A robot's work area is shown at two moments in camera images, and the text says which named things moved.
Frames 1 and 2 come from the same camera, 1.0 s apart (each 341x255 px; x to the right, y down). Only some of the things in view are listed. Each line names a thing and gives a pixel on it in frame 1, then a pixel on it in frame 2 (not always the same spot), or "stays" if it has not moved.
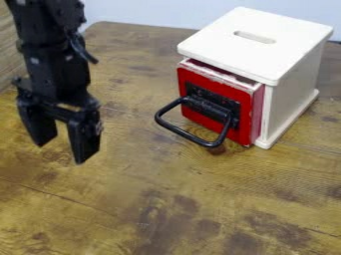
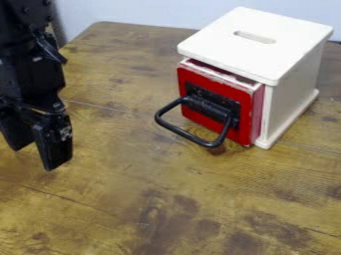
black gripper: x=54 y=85 -> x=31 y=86
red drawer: x=232 y=92 stays
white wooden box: x=273 y=49 stays
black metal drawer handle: x=204 y=106 stays
